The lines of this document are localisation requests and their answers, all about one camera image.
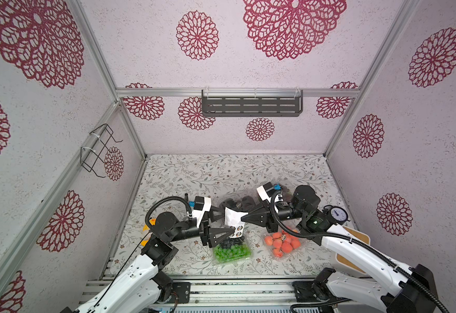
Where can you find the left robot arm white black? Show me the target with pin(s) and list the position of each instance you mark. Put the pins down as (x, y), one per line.
(143, 282)

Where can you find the grey wall shelf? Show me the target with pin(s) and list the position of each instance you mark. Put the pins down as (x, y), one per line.
(254, 106)

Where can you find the yellow red plush toy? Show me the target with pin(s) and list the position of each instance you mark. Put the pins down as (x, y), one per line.
(147, 232)

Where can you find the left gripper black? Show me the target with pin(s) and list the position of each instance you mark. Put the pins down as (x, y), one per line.
(207, 234)

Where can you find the blackberry clamshell box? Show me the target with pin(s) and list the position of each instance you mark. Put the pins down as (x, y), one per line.
(237, 203)

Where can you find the purple grape clamshell box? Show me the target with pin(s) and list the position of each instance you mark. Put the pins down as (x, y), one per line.
(284, 191)

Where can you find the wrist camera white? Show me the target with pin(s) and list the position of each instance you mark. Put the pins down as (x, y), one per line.
(266, 191)
(199, 207)

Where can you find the floral table mat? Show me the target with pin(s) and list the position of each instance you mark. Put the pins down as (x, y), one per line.
(219, 176)

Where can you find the green grape blueberry clamshell box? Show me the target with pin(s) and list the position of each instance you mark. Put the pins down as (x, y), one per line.
(232, 250)

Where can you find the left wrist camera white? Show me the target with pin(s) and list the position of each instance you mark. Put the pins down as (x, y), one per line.
(199, 207)

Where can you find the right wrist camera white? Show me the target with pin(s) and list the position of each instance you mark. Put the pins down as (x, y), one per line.
(266, 191)

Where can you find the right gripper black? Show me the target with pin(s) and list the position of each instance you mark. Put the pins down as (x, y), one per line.
(269, 218)

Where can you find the black alarm clock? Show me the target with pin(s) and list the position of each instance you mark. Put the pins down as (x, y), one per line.
(336, 214)

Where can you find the white sticker label sheet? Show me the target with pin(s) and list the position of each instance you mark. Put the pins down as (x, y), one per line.
(232, 219)

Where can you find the black wire wall rack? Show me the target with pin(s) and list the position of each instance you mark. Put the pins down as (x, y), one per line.
(90, 155)

